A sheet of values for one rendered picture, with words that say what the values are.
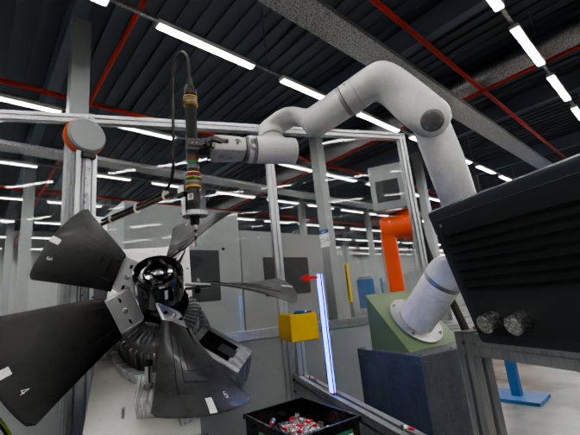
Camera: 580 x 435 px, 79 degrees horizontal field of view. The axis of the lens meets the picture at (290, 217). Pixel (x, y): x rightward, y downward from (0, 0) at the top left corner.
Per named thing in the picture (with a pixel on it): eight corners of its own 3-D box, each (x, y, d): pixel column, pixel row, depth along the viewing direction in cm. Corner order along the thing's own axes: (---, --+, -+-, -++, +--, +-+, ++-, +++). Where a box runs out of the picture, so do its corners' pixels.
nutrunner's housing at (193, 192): (185, 225, 96) (179, 78, 106) (196, 227, 99) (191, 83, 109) (193, 223, 94) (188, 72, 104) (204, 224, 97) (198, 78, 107)
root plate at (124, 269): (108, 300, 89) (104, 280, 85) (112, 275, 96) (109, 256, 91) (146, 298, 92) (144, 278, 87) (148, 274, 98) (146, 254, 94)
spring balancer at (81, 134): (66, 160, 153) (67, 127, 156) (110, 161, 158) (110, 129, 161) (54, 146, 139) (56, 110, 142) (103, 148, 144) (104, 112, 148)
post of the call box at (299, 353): (296, 375, 125) (293, 338, 128) (304, 374, 126) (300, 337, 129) (299, 376, 122) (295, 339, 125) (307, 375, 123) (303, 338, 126)
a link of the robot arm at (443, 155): (460, 267, 104) (451, 242, 118) (505, 255, 99) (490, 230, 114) (399, 108, 91) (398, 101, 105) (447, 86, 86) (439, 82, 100)
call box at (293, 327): (279, 343, 132) (277, 313, 135) (304, 339, 135) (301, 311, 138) (292, 347, 118) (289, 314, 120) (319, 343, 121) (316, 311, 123)
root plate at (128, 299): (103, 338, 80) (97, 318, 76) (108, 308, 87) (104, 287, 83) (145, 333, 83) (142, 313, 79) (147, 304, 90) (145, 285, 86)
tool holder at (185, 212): (172, 219, 97) (171, 185, 100) (192, 222, 103) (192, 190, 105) (192, 211, 92) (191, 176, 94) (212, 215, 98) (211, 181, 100)
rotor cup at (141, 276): (128, 330, 85) (122, 294, 78) (132, 286, 96) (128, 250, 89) (190, 324, 90) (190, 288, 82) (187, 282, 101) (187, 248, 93)
